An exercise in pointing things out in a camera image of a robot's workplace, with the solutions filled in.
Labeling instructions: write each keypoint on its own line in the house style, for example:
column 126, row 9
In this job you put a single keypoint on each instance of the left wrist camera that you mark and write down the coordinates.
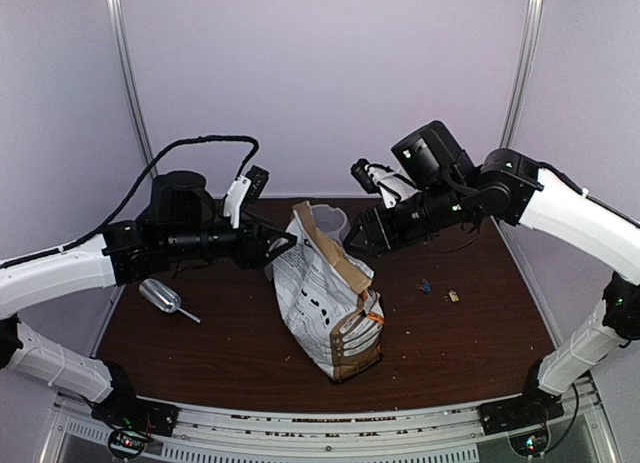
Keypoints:
column 244, row 190

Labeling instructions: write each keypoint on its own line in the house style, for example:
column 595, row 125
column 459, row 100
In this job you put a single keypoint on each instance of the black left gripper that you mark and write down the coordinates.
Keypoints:
column 256, row 256

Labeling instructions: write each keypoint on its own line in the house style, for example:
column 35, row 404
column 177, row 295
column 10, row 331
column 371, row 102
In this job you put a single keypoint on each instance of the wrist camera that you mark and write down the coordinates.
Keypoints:
column 244, row 190
column 374, row 178

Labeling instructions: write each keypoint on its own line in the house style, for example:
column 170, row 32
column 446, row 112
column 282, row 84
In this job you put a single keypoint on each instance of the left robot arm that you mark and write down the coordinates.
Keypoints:
column 182, row 223

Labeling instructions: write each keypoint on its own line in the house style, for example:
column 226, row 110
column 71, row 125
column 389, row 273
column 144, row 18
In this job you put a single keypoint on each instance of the grey double pet bowl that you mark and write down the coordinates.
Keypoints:
column 332, row 221

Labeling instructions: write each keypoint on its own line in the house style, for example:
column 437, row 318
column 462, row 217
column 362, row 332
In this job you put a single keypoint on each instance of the dog food bag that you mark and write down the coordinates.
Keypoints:
column 326, row 300

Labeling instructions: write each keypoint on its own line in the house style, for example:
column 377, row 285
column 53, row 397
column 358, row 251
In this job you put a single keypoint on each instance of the metal scoop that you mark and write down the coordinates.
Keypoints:
column 164, row 298

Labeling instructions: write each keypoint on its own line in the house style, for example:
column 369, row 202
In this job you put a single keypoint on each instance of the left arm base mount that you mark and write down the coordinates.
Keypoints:
column 130, row 437

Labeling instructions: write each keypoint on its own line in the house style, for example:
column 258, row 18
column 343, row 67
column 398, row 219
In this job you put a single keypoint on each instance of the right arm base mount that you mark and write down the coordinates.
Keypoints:
column 525, row 422

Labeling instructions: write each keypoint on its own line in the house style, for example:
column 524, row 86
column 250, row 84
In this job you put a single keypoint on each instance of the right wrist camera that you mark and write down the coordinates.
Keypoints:
column 374, row 178

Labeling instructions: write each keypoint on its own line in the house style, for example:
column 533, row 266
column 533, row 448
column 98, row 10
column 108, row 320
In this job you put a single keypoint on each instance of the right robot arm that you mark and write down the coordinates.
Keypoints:
column 438, row 186

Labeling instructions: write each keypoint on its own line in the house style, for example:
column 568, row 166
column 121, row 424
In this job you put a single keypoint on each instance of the front aluminium rail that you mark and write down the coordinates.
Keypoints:
column 452, row 433

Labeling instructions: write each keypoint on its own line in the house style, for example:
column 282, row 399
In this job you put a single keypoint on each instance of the right aluminium frame post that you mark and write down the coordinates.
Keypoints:
column 526, row 56

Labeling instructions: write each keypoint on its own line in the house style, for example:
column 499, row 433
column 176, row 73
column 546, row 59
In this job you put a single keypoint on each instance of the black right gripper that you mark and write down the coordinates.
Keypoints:
column 383, row 237

